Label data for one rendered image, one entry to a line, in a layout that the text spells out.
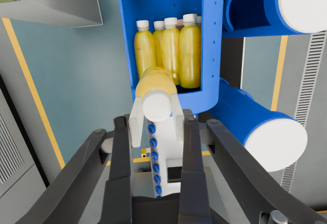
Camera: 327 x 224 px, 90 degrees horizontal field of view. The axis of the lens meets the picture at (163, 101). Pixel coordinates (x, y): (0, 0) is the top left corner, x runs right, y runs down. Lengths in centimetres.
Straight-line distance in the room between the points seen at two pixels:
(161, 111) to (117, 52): 148
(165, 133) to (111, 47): 110
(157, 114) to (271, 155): 75
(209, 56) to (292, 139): 61
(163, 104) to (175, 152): 69
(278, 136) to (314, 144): 191
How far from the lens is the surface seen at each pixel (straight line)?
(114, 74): 171
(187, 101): 42
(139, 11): 63
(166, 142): 84
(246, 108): 93
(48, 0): 100
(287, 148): 93
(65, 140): 220
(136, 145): 16
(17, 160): 223
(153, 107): 21
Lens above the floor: 162
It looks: 70 degrees down
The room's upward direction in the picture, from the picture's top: 174 degrees clockwise
